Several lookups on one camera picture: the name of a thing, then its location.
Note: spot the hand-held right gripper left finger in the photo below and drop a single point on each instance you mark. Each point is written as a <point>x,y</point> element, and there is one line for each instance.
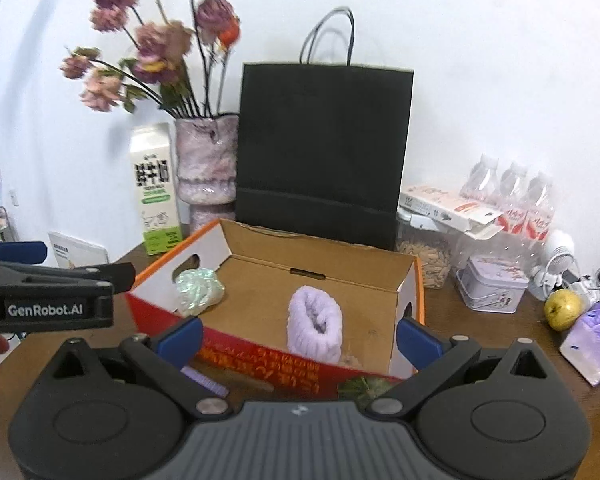
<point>182,335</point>

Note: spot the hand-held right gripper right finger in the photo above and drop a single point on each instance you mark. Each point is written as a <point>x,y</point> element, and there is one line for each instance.
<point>417,341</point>

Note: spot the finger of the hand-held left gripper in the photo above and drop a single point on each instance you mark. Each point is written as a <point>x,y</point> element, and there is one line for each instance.
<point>20,251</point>
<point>80,276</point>

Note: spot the red cardboard box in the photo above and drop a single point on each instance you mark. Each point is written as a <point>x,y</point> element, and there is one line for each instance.
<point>260,280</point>

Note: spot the white sign card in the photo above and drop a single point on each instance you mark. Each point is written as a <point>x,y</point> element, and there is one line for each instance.
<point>75,250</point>

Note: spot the iridescent plastic ball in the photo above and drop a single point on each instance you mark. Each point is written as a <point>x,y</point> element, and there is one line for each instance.
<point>197,292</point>

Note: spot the clear jar of seeds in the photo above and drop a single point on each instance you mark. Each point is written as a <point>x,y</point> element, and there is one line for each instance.
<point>425,260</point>

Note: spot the lavender tin box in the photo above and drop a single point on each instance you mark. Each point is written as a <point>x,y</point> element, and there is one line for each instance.
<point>490,285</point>

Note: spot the rolled lavender towel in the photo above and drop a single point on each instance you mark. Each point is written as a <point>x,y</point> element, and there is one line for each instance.
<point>312,330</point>

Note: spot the white green milk carton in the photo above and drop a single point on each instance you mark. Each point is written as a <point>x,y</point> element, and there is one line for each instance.
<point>155,185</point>

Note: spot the flat white carton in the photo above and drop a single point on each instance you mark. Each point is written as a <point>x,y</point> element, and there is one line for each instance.
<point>445,205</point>

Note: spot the green apple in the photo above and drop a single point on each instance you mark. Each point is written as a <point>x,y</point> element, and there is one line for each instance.
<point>562,310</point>

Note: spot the small white fan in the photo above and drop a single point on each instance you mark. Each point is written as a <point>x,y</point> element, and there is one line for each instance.
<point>557,255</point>

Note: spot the mottled pink vase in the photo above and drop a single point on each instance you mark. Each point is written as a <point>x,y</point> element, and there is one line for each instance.
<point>205,160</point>

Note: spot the clear water bottle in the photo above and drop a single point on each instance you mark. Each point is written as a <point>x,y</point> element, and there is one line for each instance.
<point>540,210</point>
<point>512,185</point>
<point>480,180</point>

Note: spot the purple tissue packet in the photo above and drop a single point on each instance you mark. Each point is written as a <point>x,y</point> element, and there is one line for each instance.
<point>592,340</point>

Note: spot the black paper bag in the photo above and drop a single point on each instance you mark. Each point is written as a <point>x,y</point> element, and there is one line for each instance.
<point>325,150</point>

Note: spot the dried pink flower bouquet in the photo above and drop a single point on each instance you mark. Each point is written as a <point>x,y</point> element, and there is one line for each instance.
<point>162,37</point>

